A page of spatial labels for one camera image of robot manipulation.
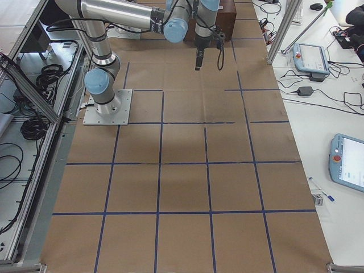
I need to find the teach pendant with screen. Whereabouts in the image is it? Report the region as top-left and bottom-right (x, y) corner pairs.
(292, 43), (330, 75)

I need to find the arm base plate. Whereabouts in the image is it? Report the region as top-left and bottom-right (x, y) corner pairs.
(83, 89), (133, 126)

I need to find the black power adapter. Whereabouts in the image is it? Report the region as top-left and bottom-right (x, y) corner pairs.
(297, 86), (313, 97)

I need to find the dark wooden drawer cabinet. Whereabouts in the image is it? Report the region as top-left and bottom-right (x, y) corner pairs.
(184, 0), (237, 42)

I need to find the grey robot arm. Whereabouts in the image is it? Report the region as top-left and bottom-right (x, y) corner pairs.
(56, 1), (225, 117)

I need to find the small grey metal clip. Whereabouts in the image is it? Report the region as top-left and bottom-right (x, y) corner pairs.
(312, 193), (324, 206)

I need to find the black computer mouse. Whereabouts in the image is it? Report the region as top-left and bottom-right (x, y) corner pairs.
(309, 3), (323, 11)

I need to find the aluminium frame post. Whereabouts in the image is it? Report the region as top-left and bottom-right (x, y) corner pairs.
(266, 0), (301, 65)

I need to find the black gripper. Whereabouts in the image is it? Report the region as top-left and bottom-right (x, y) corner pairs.
(194, 24), (225, 71)

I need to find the blue and white pen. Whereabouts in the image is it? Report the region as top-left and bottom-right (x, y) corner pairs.
(309, 177), (335, 202)

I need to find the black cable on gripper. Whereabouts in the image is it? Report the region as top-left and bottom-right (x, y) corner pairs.
(216, 39), (225, 71)

